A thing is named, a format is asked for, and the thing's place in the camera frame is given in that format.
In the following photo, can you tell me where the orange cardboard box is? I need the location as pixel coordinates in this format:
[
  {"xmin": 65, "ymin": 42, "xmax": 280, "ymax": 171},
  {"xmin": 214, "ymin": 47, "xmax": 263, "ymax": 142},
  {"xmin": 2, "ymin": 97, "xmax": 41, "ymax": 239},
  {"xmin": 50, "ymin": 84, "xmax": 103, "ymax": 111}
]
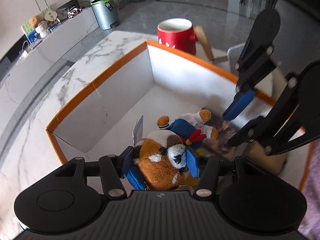
[{"xmin": 45, "ymin": 39, "xmax": 315, "ymax": 192}]

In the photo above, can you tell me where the photo card box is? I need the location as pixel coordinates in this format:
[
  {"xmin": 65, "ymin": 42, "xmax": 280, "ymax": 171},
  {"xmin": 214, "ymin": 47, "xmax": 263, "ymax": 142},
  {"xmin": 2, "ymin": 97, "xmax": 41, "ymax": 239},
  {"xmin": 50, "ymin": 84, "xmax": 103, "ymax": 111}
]
[{"xmin": 200, "ymin": 108, "xmax": 239, "ymax": 162}]

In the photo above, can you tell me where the red panda plush toy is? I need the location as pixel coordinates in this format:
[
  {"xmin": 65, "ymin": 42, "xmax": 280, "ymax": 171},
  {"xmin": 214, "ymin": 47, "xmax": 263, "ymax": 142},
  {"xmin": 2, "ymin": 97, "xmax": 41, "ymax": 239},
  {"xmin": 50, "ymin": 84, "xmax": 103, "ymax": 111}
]
[{"xmin": 126, "ymin": 108, "xmax": 219, "ymax": 191}]

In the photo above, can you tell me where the grey pedal trash bin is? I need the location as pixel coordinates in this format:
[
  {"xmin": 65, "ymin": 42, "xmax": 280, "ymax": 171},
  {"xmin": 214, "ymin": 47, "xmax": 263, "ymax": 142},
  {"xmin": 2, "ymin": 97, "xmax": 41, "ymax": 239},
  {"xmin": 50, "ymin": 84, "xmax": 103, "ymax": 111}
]
[{"xmin": 89, "ymin": 0, "xmax": 120, "ymax": 30}]

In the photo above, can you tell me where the gold patterned gift box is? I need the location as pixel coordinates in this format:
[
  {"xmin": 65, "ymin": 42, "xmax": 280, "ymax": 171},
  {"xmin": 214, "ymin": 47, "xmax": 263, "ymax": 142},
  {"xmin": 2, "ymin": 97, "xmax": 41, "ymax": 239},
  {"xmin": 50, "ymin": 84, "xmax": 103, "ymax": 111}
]
[{"xmin": 242, "ymin": 141, "xmax": 288, "ymax": 174}]

